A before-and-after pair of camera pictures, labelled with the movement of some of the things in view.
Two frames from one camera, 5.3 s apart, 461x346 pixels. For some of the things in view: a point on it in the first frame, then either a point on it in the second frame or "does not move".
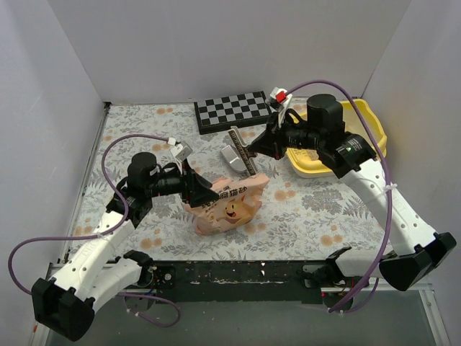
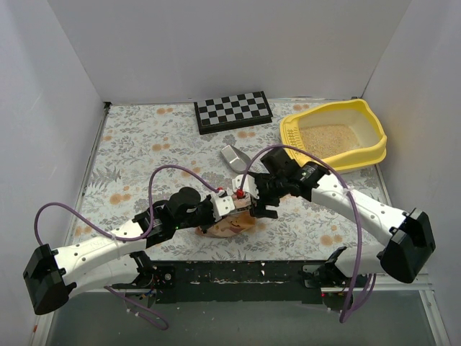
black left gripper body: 189,187 to 207,211
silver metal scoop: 233,158 does not move
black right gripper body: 273,133 to 264,192
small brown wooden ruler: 246,163 to 241,213
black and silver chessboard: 242,110 does not move
